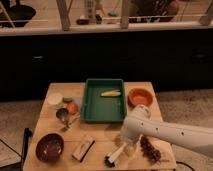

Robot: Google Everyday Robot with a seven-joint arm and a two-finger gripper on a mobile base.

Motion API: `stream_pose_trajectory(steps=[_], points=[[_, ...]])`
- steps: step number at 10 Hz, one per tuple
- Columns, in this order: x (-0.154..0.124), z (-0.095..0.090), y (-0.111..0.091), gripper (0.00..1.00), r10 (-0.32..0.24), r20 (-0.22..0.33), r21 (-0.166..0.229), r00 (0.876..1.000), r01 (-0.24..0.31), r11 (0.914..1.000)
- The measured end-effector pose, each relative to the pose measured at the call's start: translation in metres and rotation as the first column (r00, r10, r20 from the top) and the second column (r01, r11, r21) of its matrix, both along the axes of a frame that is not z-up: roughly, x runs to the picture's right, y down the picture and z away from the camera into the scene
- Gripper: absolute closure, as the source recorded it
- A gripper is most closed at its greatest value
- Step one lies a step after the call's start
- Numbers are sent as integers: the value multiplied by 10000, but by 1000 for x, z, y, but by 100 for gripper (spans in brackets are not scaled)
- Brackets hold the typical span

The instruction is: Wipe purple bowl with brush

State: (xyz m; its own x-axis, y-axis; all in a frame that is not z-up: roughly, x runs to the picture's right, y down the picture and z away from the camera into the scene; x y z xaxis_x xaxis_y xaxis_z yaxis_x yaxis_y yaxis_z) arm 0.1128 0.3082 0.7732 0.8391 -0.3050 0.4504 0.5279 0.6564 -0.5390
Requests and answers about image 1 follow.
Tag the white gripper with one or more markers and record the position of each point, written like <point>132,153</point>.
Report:
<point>129,147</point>

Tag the white handled dish brush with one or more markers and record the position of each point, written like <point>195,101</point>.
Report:
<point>112,157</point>

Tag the purple bowl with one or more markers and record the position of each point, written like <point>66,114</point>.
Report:
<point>49,148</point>

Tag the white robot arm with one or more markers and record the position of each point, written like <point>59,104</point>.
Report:
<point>138,122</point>

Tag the orange bowl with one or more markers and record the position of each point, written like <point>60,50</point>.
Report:
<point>138,96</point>

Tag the brown grape bunch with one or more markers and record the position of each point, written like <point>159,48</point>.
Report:
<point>149,151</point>

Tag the wooden block eraser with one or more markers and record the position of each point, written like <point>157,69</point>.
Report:
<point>83,147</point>

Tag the green plastic tray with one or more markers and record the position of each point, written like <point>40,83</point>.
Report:
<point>98,109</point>

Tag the yellow corn cob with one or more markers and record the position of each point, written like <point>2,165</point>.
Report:
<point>111,93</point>

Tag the orange tomato toy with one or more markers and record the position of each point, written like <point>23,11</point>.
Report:
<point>72,107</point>

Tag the metal measuring cup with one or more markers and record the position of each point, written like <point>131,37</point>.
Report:
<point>63,115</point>

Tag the white small cup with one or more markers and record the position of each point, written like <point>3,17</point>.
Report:
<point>54,99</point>

